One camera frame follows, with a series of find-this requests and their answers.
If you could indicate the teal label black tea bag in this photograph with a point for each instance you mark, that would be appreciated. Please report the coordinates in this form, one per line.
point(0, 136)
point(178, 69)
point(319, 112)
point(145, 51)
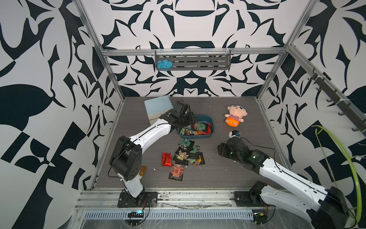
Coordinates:
point(200, 126)

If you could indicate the pink label black tea bag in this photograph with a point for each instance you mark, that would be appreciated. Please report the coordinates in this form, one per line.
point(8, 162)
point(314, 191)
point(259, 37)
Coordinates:
point(177, 172)

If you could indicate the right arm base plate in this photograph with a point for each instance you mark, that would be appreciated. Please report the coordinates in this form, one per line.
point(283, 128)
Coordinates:
point(248, 199)

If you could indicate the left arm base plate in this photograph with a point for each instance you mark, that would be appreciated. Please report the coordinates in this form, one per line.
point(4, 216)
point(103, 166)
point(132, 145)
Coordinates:
point(146, 198)

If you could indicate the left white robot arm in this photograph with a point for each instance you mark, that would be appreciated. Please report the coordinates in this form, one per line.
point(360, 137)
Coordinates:
point(126, 159)

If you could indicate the green hoop tube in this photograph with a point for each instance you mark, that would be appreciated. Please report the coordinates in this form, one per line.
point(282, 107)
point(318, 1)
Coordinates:
point(348, 170)

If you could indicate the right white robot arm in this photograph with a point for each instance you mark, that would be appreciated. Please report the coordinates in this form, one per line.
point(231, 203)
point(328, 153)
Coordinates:
point(323, 208)

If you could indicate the pink baby plush doll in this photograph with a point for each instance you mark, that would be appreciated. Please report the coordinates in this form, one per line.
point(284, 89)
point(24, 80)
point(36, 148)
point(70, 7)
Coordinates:
point(235, 115)

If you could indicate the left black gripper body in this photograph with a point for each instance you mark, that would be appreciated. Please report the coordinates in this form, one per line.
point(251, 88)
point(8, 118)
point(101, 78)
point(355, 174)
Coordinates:
point(186, 119)

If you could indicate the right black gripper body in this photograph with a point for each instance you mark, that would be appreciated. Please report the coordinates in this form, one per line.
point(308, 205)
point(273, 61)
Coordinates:
point(223, 150)

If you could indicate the black wall hook rail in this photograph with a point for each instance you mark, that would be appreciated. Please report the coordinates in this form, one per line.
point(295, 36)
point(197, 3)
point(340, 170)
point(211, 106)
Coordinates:
point(337, 98)

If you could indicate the teal plastic storage box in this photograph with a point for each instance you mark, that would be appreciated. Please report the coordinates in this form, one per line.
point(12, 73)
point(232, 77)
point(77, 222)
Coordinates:
point(204, 119)

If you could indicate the brown white plush dog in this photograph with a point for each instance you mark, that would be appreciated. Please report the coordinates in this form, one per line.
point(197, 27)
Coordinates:
point(143, 170)

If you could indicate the cyan crumpled cloth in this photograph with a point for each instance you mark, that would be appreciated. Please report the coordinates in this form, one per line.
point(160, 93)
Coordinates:
point(164, 65)

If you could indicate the small red tea bag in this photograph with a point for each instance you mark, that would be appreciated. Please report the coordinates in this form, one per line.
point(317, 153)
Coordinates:
point(166, 159)

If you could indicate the light blue drawer box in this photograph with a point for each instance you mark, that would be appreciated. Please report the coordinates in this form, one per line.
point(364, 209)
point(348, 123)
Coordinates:
point(156, 107)

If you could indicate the grey wall shelf rack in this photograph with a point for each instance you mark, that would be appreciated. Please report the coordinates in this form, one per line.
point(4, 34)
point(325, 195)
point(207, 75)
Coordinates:
point(195, 60)

